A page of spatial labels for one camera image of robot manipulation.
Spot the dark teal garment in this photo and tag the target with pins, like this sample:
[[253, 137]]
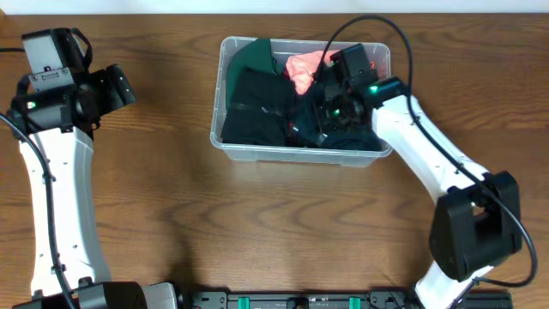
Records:
[[306, 132]]

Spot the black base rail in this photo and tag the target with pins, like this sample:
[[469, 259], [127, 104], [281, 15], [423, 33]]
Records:
[[375, 299]]

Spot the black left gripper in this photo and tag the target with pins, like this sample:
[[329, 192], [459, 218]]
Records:
[[118, 84]]

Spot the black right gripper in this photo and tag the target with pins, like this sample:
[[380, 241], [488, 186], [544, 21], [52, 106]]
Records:
[[326, 123]]

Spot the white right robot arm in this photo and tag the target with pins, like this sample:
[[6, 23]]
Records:
[[476, 223]]

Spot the black garment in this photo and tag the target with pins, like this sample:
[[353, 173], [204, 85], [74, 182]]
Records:
[[258, 111]]

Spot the clear plastic storage container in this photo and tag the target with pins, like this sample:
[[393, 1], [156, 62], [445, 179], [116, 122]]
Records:
[[282, 49]]

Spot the dark green garment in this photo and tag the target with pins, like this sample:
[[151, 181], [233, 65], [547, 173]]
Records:
[[254, 54]]

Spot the pink garment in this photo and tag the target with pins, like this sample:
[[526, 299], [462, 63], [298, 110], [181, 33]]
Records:
[[301, 68]]

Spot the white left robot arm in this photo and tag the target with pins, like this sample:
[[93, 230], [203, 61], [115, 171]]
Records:
[[70, 270]]

